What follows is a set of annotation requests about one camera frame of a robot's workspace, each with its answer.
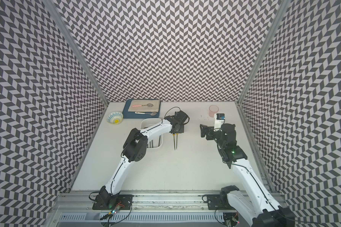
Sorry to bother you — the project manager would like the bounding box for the white plastic storage box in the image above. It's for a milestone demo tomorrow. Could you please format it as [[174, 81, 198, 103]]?
[[140, 118, 163, 150]]

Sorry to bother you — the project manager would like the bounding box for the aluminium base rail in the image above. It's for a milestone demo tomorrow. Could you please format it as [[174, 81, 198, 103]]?
[[49, 190, 290, 227]]

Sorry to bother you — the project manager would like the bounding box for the right electronics board with wires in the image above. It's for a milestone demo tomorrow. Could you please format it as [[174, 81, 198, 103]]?
[[214, 206, 239, 227]]

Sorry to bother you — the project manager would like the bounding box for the electronics board with wires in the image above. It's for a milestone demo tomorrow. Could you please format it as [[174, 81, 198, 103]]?
[[214, 206, 239, 227], [99, 201, 133, 227]]

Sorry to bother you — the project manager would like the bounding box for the pink handled slotted spoon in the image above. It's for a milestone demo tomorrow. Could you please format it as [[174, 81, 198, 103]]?
[[132, 103, 153, 107]]

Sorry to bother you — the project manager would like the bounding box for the aluminium corner post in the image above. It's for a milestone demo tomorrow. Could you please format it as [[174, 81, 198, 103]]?
[[237, 0, 291, 106], [42, 0, 109, 106]]

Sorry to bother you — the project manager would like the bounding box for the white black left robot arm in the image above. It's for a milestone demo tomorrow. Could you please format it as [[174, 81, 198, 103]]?
[[94, 116, 189, 209]]

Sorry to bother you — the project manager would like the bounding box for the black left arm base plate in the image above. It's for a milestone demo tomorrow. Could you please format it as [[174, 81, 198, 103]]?
[[92, 194, 134, 211]]

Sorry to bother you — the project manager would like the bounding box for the aluminium corner post left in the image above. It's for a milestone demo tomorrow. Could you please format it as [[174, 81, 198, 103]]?
[[42, 0, 109, 106]]

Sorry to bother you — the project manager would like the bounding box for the left electronics board with wires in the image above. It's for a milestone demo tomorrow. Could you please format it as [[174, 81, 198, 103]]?
[[99, 201, 133, 227]]

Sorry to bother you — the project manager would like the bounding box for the blue yellow patterned bowl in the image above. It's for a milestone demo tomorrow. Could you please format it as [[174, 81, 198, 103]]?
[[106, 111, 124, 124]]

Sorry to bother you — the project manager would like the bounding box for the teal rectangular tray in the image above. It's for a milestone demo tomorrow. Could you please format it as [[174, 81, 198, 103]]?
[[122, 99, 161, 119]]

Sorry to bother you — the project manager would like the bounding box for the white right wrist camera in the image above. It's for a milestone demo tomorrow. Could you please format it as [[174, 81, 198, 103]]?
[[214, 113, 225, 130]]

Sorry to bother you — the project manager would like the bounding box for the beige folded cloth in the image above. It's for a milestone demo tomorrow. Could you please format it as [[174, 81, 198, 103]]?
[[128, 99, 161, 112]]

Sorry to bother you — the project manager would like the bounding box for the white handled metal spoon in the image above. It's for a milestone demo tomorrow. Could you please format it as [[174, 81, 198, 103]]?
[[135, 112, 158, 116]]

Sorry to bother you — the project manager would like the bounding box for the aluminium corner post right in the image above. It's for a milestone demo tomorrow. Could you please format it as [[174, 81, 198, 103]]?
[[237, 0, 291, 106]]

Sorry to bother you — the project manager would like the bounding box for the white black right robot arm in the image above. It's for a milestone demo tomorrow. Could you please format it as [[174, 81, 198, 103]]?
[[200, 124, 296, 227]]

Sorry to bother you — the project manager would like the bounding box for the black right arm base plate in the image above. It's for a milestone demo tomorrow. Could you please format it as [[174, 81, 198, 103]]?
[[204, 194, 226, 211]]

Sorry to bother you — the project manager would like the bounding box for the pink translucent cup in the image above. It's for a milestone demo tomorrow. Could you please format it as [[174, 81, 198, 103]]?
[[208, 105, 219, 118]]

